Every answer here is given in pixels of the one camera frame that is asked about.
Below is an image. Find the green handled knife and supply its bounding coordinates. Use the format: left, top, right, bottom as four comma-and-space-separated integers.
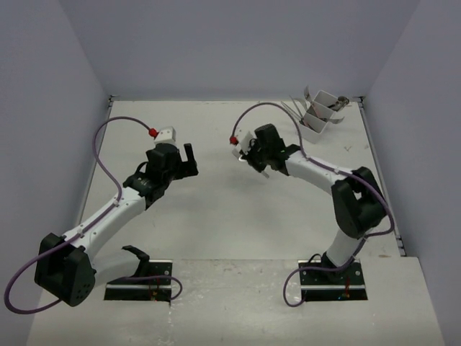
280, 101, 305, 125

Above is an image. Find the black handled knife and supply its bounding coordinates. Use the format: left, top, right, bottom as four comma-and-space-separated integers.
290, 97, 307, 117

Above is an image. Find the black handled fork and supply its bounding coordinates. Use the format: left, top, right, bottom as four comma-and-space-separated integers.
293, 97, 311, 110

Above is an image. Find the black handled spoon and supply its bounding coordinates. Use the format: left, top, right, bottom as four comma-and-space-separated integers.
328, 96, 350, 112

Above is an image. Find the pink handled knife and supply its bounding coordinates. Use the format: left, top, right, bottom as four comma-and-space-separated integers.
286, 106, 308, 126

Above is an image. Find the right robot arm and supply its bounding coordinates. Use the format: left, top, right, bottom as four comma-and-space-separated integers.
235, 124, 387, 283

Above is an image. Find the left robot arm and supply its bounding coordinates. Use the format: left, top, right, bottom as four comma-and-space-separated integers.
35, 143, 198, 307

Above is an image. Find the white divided utensil container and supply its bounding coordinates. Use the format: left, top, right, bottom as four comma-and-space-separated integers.
300, 90, 339, 144

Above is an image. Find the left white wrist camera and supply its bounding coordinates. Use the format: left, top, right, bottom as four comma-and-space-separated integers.
154, 126, 176, 146

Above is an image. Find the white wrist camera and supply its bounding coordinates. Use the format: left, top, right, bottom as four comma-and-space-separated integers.
230, 130, 255, 162
154, 126, 176, 146

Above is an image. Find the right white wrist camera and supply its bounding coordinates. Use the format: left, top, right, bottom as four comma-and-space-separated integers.
230, 130, 255, 162

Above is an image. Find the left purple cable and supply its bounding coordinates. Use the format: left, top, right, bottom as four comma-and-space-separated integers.
4, 116, 184, 311

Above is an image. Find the purple cable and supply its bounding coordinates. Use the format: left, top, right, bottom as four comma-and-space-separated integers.
228, 102, 396, 306
4, 116, 184, 311

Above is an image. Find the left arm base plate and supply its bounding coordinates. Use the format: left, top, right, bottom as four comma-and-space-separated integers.
104, 259, 173, 303

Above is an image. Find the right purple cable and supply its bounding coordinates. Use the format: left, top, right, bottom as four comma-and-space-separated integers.
228, 102, 396, 306

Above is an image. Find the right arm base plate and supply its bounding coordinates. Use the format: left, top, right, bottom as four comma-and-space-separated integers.
299, 262, 368, 302

